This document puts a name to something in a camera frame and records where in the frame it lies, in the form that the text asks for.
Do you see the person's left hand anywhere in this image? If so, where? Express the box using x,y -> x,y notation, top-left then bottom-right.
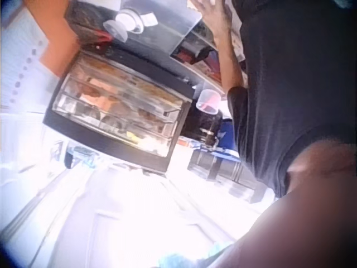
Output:
190,0 -> 233,42

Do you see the grey metal counter shelf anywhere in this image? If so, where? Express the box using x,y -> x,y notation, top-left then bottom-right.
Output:
111,0 -> 203,58

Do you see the shelf of assorted goods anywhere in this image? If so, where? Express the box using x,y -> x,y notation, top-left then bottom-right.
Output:
169,19 -> 246,93

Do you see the white round container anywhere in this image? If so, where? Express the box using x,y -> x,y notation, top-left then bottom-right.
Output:
115,8 -> 145,35

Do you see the clear plastic jar red lid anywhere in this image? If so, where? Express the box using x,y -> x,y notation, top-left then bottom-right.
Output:
195,88 -> 223,114

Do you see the black appliance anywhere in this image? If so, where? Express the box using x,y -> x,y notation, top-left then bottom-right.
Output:
182,99 -> 225,147

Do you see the blue plastic container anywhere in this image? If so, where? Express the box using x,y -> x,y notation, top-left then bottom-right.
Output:
216,118 -> 238,154

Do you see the glass food display case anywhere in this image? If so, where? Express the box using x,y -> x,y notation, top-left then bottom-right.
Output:
42,47 -> 194,174

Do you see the orange panel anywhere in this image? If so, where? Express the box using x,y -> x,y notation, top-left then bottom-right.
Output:
23,0 -> 81,78

